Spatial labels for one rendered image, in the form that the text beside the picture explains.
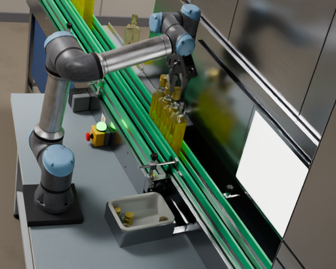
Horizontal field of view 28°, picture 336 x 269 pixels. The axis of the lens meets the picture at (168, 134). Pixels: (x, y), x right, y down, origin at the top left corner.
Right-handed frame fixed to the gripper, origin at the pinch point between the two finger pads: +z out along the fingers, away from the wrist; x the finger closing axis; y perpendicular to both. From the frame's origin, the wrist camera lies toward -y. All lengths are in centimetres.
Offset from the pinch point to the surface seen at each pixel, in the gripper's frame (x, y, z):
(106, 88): 14.2, 36.5, 21.4
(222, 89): -11.8, -13.1, -7.7
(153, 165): 15.3, -19.7, 20.2
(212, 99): -11.8, -8.5, 0.1
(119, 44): -12, 86, 29
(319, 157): 22, -104, -51
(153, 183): 13.9, -19.9, 29.8
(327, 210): 22, -113, -42
